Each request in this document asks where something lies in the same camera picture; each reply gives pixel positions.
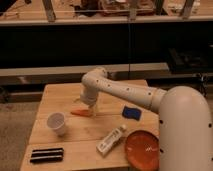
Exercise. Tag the white plastic bottle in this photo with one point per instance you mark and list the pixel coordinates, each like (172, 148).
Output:
(107, 143)

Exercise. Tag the black ridged block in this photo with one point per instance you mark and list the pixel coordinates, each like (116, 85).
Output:
(47, 155)

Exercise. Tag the orange plate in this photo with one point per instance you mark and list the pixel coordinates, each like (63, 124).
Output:
(142, 150)

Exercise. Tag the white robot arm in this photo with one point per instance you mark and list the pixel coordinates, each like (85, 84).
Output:
(185, 119)

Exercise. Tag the blue sponge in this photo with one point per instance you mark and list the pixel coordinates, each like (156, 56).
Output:
(131, 113)

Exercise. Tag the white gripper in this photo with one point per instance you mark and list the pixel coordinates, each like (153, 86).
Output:
(90, 101)

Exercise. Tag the orange pepper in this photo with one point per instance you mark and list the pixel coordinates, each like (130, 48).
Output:
(81, 112)

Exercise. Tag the wooden bench shelf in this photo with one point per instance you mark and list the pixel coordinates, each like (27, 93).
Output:
(82, 69)

